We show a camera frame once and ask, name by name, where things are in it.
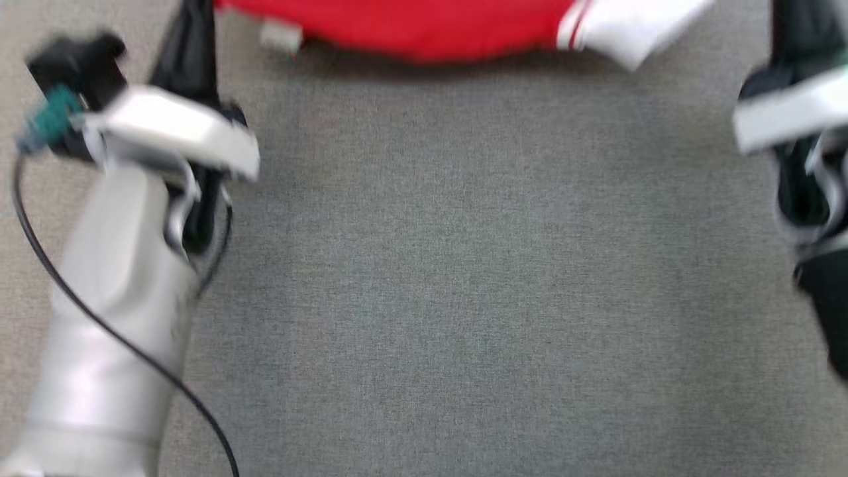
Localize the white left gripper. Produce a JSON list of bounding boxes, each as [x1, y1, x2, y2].
[[78, 0, 261, 184]]

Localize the red shorts white trim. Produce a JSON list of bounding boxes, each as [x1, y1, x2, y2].
[[215, 0, 716, 71]]

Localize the grey fabric sofa cushion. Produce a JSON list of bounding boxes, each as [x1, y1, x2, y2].
[[0, 0, 848, 477]]

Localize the black left cable teal plug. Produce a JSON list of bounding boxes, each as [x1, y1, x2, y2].
[[10, 85, 240, 477]]

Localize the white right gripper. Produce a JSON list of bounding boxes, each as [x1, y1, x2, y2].
[[732, 0, 848, 155]]

